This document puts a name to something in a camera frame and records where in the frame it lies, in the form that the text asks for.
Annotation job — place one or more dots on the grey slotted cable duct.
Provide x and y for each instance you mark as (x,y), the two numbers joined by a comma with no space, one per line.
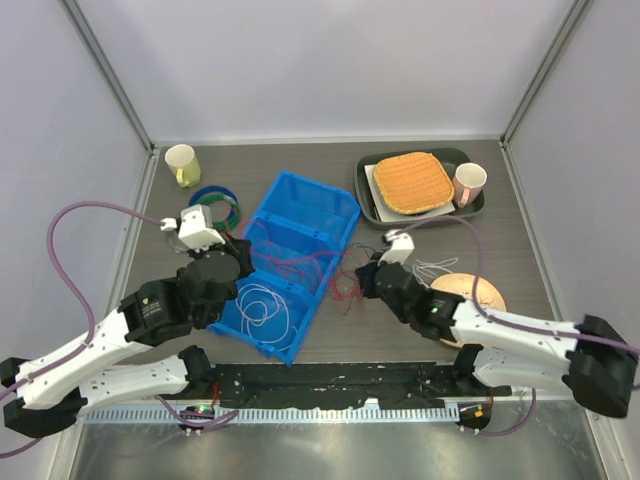
(369,413)

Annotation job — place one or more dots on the orange woven square plate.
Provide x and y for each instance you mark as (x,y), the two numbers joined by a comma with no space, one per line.
(413,183)

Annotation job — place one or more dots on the white square plate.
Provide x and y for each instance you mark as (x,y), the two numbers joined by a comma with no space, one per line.
(386,215)

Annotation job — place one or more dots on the yellow mug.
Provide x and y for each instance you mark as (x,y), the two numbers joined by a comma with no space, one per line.
(182,161)

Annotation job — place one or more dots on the blue three-compartment plastic bin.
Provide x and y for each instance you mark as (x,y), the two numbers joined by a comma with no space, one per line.
(298,235)

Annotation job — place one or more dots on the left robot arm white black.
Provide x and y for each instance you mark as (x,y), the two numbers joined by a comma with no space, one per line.
(90,372)

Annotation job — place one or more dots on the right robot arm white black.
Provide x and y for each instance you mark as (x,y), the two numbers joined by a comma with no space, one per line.
(588,359)

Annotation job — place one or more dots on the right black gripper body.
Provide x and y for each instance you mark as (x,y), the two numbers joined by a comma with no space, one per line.
(372,289)

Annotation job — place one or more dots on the dark green plastic tray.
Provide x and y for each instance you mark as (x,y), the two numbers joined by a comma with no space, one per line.
(365,200)

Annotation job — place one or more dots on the round wooden decorated coaster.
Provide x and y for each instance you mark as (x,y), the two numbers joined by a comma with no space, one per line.
(462,283)

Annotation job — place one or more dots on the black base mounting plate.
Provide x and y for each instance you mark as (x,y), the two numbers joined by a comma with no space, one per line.
(337,386)

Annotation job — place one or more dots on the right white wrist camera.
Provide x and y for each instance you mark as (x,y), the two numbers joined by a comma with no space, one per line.
(399,245)

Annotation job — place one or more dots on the pink mug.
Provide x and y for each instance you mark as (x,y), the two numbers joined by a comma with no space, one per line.
(469,180)

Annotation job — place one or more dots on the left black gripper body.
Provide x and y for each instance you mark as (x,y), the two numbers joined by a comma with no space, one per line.
(232,246)

